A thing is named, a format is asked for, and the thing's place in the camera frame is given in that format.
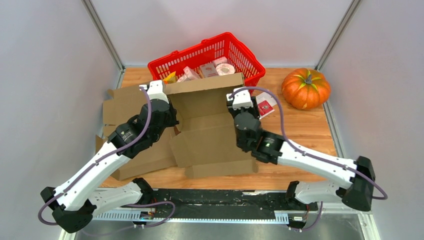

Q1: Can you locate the red white paper packet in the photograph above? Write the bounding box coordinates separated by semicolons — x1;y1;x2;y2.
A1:
255;92;277;119

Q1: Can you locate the yellow snack packet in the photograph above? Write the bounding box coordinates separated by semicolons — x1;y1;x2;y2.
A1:
163;71;178;84

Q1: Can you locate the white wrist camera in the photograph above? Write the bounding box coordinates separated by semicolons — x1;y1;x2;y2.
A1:
226;87;254;110
138;80;170;104

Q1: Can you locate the red plastic shopping basket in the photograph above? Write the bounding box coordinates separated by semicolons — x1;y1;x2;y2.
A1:
147;32;266;87

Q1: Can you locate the left aluminium frame post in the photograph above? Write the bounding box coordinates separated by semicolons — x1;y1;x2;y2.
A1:
81;0;125;73

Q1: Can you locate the orange pumpkin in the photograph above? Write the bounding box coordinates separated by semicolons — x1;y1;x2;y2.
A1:
281;68;332;110

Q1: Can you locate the flat brown cardboard sheet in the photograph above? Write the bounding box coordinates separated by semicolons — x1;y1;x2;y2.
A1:
96;85;176;181

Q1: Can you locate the pink white round roll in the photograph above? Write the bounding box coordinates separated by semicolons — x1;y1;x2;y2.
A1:
215;63;236;76

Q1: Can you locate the brown cardboard box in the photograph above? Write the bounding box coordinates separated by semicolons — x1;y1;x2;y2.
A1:
164;73;258;179

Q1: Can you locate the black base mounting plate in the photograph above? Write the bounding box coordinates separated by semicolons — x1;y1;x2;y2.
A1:
140;188;319;219

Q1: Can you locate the aluminium frame post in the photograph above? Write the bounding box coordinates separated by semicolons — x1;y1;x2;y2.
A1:
81;0;125;73
314;0;362;71

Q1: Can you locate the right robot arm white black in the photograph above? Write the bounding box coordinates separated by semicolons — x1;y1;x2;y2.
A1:
226;93;376;212

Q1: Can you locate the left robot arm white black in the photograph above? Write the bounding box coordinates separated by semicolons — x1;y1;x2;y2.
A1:
37;99;179;233

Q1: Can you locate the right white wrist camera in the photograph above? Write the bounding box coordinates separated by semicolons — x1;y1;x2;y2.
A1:
226;87;254;110

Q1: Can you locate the white slotted cable duct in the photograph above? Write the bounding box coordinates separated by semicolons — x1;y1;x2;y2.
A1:
93;209;290;225

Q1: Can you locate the right aluminium frame post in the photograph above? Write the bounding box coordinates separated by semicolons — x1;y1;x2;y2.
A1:
314;0;362;71

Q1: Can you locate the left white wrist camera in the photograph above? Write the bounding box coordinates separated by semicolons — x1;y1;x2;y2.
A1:
138;80;170;104

